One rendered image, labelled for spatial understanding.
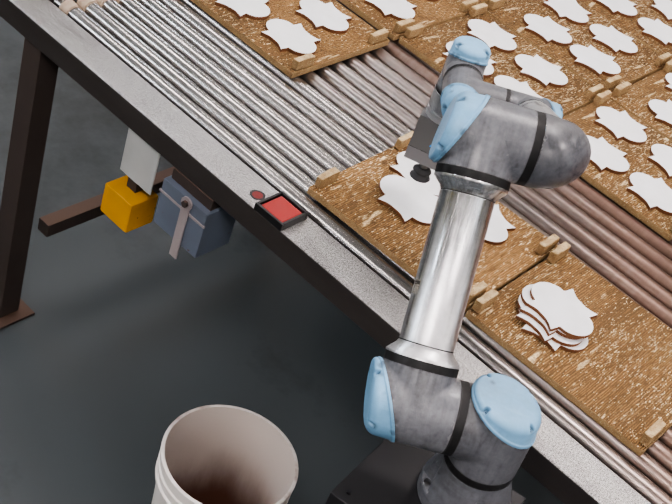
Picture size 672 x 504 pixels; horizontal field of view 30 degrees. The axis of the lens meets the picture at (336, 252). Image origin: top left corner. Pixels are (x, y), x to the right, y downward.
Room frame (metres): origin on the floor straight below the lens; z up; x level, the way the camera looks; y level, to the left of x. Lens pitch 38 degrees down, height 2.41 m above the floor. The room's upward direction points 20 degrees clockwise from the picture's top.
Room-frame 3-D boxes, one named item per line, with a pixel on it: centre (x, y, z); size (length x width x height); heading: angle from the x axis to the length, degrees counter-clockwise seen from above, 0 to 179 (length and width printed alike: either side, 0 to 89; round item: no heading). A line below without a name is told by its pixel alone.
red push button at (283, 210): (1.94, 0.13, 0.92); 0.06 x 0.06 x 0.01; 60
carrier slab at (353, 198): (2.09, -0.17, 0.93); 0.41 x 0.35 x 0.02; 62
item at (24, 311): (2.32, 0.78, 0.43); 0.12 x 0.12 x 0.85; 60
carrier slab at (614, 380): (1.90, -0.53, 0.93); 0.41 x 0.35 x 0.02; 61
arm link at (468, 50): (2.10, -0.10, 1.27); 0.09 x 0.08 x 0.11; 6
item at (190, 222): (2.04, 0.31, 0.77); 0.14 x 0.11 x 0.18; 60
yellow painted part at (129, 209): (2.12, 0.46, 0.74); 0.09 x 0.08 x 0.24; 60
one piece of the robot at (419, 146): (2.11, -0.11, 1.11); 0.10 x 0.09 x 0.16; 173
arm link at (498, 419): (1.39, -0.32, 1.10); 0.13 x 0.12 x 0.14; 96
